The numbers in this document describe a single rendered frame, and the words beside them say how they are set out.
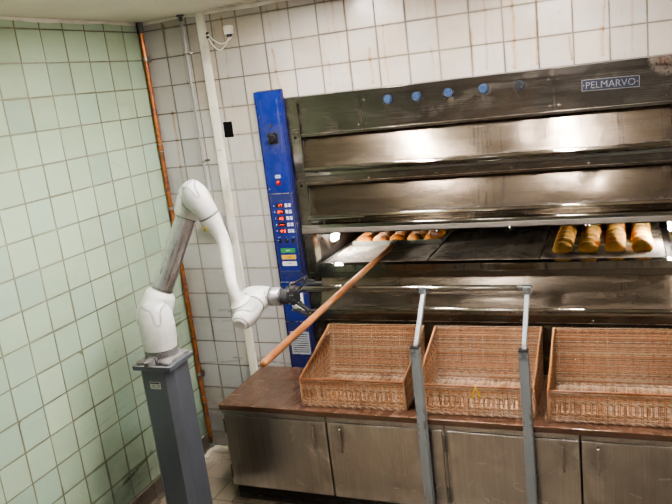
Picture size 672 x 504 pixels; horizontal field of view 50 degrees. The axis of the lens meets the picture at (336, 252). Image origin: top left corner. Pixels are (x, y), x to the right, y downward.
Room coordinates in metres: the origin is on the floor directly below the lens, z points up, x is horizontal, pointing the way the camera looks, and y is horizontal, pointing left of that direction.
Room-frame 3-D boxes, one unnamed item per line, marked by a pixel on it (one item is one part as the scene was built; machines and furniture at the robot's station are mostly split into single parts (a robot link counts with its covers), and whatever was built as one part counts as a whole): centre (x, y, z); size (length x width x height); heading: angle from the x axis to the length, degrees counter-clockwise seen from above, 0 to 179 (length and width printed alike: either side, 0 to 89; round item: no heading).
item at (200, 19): (4.04, 0.57, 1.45); 0.05 x 0.02 x 2.30; 67
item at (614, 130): (3.52, -0.72, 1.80); 1.79 x 0.11 x 0.19; 67
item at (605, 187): (3.52, -0.72, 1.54); 1.79 x 0.11 x 0.19; 67
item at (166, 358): (3.15, 0.87, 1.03); 0.22 x 0.18 x 0.06; 158
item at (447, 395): (3.26, -0.64, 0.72); 0.56 x 0.49 x 0.28; 68
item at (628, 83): (3.54, -0.73, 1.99); 1.80 x 0.08 x 0.21; 67
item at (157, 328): (3.18, 0.86, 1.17); 0.18 x 0.16 x 0.22; 18
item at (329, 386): (3.49, -0.08, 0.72); 0.56 x 0.49 x 0.28; 68
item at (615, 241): (3.69, -1.42, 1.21); 0.61 x 0.48 x 0.06; 157
